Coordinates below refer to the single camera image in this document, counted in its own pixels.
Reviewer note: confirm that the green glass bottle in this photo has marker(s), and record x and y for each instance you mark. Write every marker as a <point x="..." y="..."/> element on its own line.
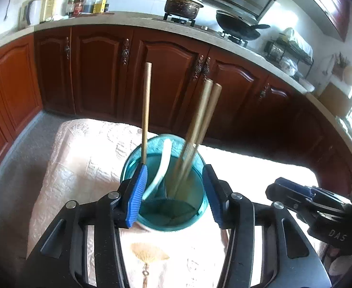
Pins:
<point x="71" y="6"/>

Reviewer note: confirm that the clear plastic bottle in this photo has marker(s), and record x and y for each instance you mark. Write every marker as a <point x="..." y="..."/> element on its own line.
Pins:
<point x="89" y="4"/>

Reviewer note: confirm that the red label sauce bottle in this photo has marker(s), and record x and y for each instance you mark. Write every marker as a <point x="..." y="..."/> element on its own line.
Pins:
<point x="79" y="4"/>

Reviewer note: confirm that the black wok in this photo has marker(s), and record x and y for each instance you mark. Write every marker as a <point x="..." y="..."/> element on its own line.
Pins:
<point x="239" y="25"/>

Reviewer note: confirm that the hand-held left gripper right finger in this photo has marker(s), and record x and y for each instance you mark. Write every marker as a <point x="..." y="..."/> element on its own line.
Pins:
<point x="213" y="198"/>

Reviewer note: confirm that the white plastic spoon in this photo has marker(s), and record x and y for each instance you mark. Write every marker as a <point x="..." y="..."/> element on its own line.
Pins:
<point x="163" y="162"/>

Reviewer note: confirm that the grey stone countertop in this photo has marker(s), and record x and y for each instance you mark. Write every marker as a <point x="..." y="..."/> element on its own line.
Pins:
<point x="119" y="19"/>

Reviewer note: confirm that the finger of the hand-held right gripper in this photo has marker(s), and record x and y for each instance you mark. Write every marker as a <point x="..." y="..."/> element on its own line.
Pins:
<point x="285" y="198"/>
<point x="296" y="186"/>

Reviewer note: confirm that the gas stove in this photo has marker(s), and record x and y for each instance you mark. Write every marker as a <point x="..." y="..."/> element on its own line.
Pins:
<point x="206" y="27"/>

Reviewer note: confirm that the brown wooden wall cabinet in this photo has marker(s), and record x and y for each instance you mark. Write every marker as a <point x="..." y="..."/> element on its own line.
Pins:
<point x="326" y="3"/>

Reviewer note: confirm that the black dish rack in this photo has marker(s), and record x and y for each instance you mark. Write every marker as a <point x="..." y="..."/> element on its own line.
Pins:
<point x="290" y="54"/>

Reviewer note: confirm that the yellow oil bottle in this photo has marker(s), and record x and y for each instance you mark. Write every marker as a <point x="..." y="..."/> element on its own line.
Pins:
<point x="100" y="4"/>

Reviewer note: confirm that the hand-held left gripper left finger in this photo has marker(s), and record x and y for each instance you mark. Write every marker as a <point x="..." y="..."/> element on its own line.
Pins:
<point x="137" y="198"/>

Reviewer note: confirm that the person's right hand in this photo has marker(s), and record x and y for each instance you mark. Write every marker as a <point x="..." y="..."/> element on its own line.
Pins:
<point x="333" y="259"/>

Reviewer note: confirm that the dark cooking pot with lid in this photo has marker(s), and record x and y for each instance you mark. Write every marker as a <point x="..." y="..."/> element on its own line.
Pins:
<point x="183" y="6"/>

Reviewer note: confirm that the wooden cutting board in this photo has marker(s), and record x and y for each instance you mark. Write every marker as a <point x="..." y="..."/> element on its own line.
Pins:
<point x="336" y="100"/>

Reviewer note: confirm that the white electric kettle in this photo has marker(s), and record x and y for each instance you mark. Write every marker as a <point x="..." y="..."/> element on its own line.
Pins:
<point x="32" y="12"/>

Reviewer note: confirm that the brown wooden base cabinets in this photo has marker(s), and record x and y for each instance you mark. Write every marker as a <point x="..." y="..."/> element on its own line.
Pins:
<point x="104" y="72"/>

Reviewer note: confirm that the cream quilted tablecloth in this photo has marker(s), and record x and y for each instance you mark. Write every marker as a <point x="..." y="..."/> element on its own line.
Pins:
<point x="83" y="171"/>

